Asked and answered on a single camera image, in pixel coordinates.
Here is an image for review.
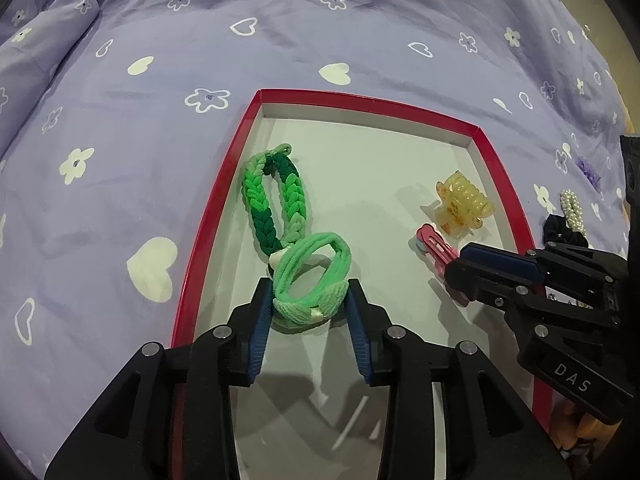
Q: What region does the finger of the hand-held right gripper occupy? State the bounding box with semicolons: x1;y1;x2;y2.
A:
444;259;608;356
459;242;628;291

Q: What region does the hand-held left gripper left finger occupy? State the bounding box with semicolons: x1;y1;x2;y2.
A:
44;276;275;480

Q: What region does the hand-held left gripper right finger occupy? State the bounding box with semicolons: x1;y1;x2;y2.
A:
345;277;573;480

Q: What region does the black scrunchie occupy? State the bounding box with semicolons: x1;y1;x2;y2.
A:
542;212;594;249

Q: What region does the pink hair clip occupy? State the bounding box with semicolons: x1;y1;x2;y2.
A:
415;224;473;307

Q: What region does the light green hair tie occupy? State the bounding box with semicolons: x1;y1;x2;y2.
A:
269;231;354;332

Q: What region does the red shallow cardboard tray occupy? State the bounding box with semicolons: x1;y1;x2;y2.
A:
170;89;553;436

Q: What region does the yellow translucent claw clip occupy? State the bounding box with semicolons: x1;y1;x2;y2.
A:
432;171;488;236

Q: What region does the purple flower hair accessory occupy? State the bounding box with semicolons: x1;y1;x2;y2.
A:
575;156;604;189

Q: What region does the purple floral bedsheet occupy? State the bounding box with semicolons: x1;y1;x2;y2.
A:
0;0;640;480

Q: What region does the purple floral duvet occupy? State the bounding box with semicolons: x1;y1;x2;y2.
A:
0;0;102;161

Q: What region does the white pearl bracelet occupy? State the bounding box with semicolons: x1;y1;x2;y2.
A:
560;189;589;236

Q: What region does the green braided hair tie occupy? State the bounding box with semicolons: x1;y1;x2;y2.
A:
241;143;306;256

